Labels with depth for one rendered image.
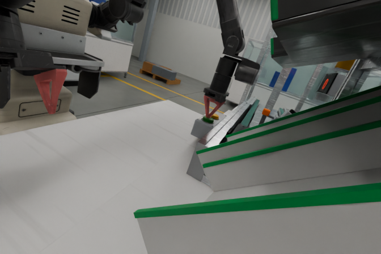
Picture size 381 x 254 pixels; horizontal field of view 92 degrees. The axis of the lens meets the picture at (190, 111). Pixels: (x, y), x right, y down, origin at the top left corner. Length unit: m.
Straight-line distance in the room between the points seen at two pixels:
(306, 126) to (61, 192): 0.41
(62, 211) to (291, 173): 0.35
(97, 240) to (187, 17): 9.73
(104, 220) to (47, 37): 0.53
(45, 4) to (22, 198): 0.50
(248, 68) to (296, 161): 0.39
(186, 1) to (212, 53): 2.74
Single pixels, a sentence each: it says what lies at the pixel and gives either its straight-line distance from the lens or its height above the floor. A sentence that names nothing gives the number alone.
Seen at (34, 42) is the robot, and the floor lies 1.06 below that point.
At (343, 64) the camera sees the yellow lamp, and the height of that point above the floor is 1.27.
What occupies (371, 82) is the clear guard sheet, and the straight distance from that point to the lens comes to 2.05.
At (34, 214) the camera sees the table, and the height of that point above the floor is 0.86.
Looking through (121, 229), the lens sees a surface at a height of 0.86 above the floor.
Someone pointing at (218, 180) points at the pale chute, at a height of 1.01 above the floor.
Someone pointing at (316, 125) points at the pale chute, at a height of 1.13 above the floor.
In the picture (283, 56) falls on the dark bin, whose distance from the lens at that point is 0.26.
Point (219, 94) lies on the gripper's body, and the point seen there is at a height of 1.07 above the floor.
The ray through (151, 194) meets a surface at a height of 0.86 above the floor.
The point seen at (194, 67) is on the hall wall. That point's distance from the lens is 9.36.
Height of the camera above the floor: 1.16
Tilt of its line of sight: 17 degrees down
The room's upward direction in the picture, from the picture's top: 18 degrees clockwise
